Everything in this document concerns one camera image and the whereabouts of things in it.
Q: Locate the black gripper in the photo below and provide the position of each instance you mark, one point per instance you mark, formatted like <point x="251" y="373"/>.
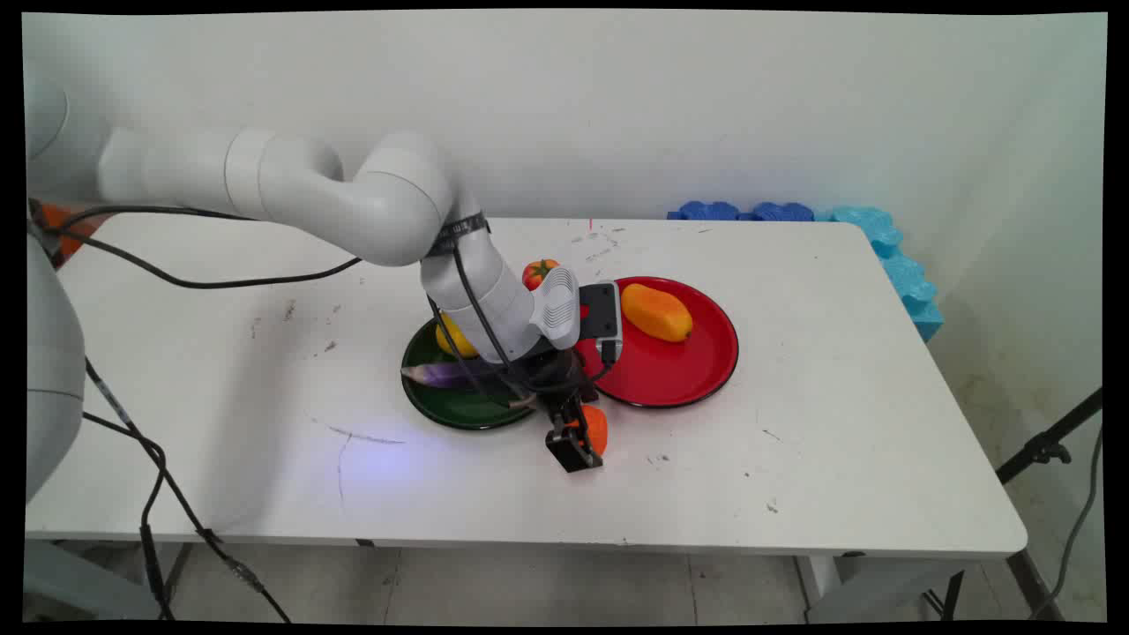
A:
<point x="561" y="375"/>

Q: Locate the orange toy fruit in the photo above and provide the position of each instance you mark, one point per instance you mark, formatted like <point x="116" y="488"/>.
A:
<point x="598" y="429"/>

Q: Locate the purple toy eggplant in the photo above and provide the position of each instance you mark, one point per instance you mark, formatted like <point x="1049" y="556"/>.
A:
<point x="441" y="373"/>

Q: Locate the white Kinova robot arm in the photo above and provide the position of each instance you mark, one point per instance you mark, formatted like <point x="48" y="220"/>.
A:
<point x="291" y="181"/>

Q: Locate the red round plate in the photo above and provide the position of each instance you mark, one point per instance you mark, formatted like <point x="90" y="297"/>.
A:
<point x="670" y="370"/>

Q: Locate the dark green round plate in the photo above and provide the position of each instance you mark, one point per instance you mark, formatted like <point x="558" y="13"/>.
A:
<point x="450" y="407"/>

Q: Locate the orange yellow toy mango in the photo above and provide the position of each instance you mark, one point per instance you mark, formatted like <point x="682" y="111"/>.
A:
<point x="657" y="312"/>

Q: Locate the yellow toy lemon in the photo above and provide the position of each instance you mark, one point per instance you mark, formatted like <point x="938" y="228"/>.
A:
<point x="451" y="339"/>

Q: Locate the red toy tomato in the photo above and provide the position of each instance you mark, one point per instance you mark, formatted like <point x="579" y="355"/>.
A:
<point x="534" y="273"/>

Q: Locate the dark blue foam piece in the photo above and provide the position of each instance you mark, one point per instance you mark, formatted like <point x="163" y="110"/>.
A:
<point x="781" y="212"/>
<point x="706" y="211"/>

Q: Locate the white table leg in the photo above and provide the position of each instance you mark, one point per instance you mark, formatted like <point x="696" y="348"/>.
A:
<point x="869" y="589"/>

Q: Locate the light blue foam piece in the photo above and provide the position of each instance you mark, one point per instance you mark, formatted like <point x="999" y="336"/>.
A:
<point x="904" y="278"/>

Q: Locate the black tripod stand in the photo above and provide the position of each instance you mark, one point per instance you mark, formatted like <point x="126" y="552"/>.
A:
<point x="1045" y="445"/>

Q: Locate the grey table leg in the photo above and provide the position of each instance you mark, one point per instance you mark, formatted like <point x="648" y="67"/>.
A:
<point x="88" y="578"/>

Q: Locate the orange object behind table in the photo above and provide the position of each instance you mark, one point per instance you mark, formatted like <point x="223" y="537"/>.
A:
<point x="72" y="229"/>

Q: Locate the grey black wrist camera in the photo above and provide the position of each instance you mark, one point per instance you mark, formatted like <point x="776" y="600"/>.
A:
<point x="601" y="313"/>

